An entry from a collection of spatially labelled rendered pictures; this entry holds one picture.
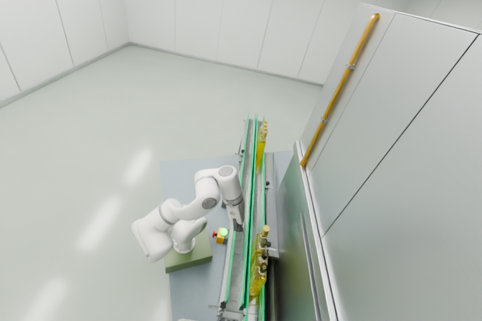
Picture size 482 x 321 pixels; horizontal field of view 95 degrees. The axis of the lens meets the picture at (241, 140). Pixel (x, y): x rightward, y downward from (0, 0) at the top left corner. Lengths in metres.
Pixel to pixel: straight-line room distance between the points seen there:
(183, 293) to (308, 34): 6.06
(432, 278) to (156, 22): 6.86
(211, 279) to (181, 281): 0.16
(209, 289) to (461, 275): 1.16
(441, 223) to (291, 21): 6.06
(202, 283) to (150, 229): 0.70
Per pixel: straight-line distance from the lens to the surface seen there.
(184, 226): 1.10
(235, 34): 6.45
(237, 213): 0.83
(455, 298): 0.56
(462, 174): 0.55
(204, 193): 0.69
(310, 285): 0.97
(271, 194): 1.72
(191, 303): 1.44
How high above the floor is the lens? 2.13
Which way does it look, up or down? 36 degrees down
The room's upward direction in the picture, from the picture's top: 13 degrees clockwise
